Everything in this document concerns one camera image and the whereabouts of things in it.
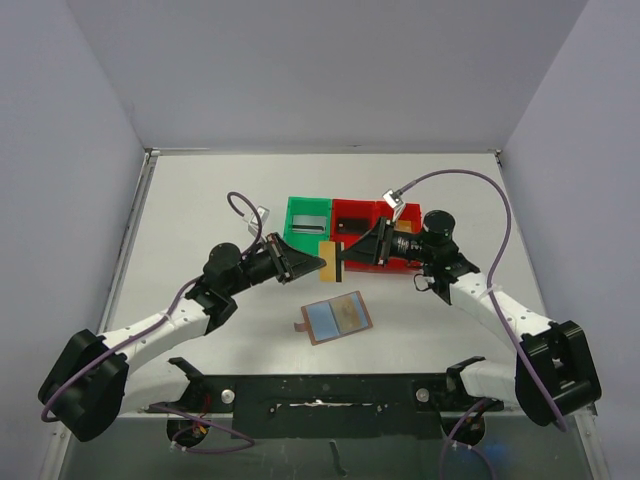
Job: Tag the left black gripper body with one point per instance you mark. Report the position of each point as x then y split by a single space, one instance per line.
280 258

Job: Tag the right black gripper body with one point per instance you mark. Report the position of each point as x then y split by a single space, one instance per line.
382 241

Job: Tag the gold credit card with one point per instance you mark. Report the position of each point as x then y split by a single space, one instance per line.
404 226
346 315
330 252

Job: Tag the dark grey credit card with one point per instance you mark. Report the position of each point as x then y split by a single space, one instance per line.
352 226

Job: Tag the brown leather card holder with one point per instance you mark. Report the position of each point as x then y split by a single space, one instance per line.
318 321

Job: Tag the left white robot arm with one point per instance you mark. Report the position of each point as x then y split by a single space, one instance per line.
85 388

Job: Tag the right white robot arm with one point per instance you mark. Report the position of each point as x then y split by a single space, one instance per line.
553 373

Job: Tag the silver credit card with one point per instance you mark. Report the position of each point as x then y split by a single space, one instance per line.
309 224

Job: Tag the middle red plastic bin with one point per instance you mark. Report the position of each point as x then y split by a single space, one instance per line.
350 208

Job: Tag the red plastic bin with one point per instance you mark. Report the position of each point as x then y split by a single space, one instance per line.
350 208
411 212

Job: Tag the right red plastic bin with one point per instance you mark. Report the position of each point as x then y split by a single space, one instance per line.
411 212

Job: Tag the green plastic bin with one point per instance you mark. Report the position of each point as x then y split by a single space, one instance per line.
306 206

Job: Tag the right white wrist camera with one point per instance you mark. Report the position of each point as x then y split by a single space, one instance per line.
393 198

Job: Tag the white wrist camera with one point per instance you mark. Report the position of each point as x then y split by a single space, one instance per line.
393 198
253 219

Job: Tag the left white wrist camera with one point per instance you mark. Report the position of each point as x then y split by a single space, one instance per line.
253 219

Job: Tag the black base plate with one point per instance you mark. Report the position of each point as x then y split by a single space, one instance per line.
345 406

